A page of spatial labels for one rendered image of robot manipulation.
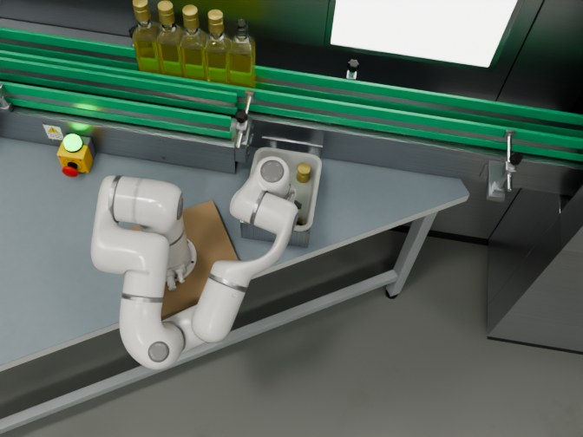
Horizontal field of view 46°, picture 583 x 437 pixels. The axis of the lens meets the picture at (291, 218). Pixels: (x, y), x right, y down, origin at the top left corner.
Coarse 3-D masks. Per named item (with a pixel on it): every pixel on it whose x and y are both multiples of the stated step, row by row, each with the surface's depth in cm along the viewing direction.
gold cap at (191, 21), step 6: (186, 6) 153; (192, 6) 153; (186, 12) 152; (192, 12) 152; (186, 18) 153; (192, 18) 153; (198, 18) 155; (186, 24) 155; (192, 24) 154; (198, 24) 156
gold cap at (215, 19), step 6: (210, 12) 153; (216, 12) 153; (210, 18) 152; (216, 18) 152; (222, 18) 153; (210, 24) 153; (216, 24) 153; (222, 24) 154; (210, 30) 155; (216, 30) 155; (222, 30) 156
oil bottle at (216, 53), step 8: (208, 40) 158; (224, 40) 158; (208, 48) 158; (216, 48) 158; (224, 48) 158; (208, 56) 161; (216, 56) 160; (224, 56) 160; (208, 64) 163; (216, 64) 163; (224, 64) 162; (208, 72) 166; (216, 72) 165; (224, 72) 165; (208, 80) 168; (216, 80) 168; (224, 80) 167
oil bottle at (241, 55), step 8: (232, 40) 159; (248, 40) 159; (232, 48) 158; (240, 48) 158; (248, 48) 158; (232, 56) 160; (240, 56) 160; (248, 56) 159; (232, 64) 163; (240, 64) 162; (248, 64) 162; (232, 72) 165; (240, 72) 165; (248, 72) 164; (232, 80) 168; (240, 80) 167; (248, 80) 167
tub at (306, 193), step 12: (264, 156) 176; (276, 156) 175; (288, 156) 175; (300, 156) 174; (312, 156) 174; (252, 168) 171; (312, 168) 177; (312, 180) 177; (300, 192) 177; (312, 192) 168; (312, 204) 167; (300, 216) 173; (312, 216) 165; (300, 228) 163
